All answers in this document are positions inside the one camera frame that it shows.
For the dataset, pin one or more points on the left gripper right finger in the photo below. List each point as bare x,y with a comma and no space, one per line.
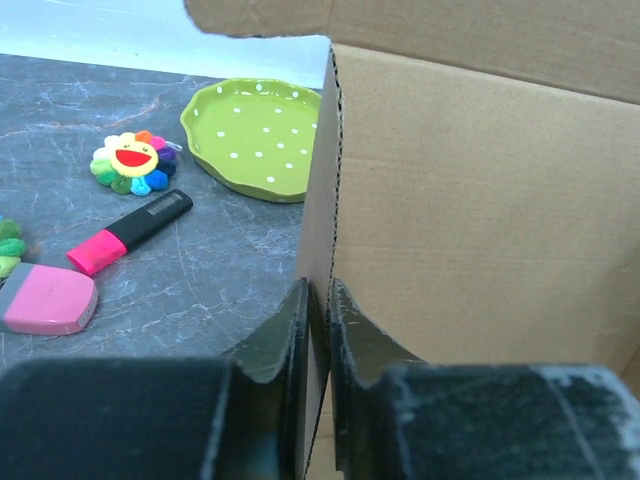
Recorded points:
399,417

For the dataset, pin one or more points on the pink eraser block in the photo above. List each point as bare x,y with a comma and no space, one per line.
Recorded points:
44,300

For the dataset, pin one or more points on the brown cardboard box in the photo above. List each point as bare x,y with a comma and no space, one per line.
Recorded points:
475,180

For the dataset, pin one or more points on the small flower keychain toy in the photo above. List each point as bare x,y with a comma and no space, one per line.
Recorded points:
12,247

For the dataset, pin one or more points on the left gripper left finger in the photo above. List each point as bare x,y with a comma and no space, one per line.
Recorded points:
239,415

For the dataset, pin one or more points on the rainbow smiling flower toy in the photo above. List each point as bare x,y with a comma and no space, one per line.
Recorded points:
135,163

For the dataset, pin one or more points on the green polka dot plate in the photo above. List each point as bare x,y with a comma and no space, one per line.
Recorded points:
254,136

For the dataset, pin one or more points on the pink black highlighter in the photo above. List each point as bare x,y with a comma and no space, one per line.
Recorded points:
129,232

